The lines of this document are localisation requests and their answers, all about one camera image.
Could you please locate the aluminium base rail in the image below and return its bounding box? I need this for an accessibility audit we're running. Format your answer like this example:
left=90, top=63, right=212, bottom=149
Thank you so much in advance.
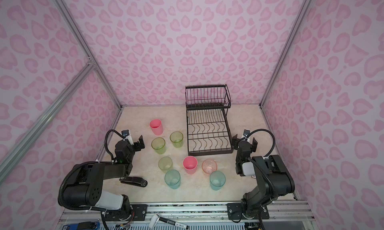
left=55, top=199, right=319, bottom=230

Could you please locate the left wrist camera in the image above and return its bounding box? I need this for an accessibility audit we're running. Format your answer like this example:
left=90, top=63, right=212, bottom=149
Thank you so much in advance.
left=122, top=130, right=134, bottom=145

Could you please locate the blue black tool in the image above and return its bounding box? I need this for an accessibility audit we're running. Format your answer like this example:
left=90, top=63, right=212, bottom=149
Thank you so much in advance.
left=62, top=222, right=100, bottom=230

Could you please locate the yellow-green cup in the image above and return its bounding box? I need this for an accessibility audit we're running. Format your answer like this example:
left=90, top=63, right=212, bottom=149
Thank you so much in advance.
left=158, top=157, right=173, bottom=173

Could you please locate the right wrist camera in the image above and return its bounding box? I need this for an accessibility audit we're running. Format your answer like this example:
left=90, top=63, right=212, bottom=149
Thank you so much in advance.
left=242, top=129, right=251, bottom=141

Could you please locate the teal cup left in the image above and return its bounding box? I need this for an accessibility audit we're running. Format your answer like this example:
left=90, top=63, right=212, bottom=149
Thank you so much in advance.
left=165, top=170, right=181, bottom=189

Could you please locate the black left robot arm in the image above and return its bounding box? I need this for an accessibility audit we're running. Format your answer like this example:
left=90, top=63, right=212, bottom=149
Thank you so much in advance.
left=58, top=137, right=148, bottom=221

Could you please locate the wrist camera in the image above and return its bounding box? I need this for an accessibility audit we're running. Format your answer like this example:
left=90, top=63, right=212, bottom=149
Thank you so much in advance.
left=242, top=129, right=251, bottom=141
left=122, top=130, right=134, bottom=145

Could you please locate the pink cup front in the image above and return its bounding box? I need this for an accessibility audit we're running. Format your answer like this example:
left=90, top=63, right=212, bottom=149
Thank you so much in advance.
left=183, top=156, right=198, bottom=175

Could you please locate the black wire dish rack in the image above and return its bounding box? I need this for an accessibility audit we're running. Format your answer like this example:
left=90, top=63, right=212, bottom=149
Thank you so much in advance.
left=185, top=84, right=233, bottom=157

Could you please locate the orange translucent cup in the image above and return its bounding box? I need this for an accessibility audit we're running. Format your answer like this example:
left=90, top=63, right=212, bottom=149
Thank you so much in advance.
left=202, top=159, right=218, bottom=175

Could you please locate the green cup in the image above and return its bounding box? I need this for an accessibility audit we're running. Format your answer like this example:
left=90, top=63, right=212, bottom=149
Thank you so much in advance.
left=170, top=131, right=184, bottom=148
left=151, top=137, right=166, bottom=155

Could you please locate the black stapler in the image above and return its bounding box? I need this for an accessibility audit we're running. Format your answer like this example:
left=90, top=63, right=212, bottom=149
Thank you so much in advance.
left=119, top=176, right=148, bottom=188

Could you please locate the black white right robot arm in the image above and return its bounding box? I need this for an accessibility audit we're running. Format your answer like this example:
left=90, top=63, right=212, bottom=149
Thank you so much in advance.
left=227, top=136, right=295, bottom=223

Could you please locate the teal cup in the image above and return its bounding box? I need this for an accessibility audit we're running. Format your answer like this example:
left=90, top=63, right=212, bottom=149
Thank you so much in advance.
left=165, top=170, right=181, bottom=189
left=210, top=171, right=226, bottom=191

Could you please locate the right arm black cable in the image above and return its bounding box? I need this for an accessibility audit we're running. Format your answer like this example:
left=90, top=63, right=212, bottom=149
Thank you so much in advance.
left=247, top=128, right=276, bottom=159

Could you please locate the black marker pen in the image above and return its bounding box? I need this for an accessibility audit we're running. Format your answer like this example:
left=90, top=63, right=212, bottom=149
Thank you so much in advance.
left=149, top=214, right=190, bottom=230

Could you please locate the teal cup right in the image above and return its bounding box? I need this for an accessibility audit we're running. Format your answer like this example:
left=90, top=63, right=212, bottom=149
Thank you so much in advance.
left=210, top=171, right=226, bottom=191

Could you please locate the pink cup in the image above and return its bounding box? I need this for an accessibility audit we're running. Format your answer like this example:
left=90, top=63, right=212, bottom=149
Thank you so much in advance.
left=150, top=119, right=164, bottom=136
left=183, top=156, right=198, bottom=175

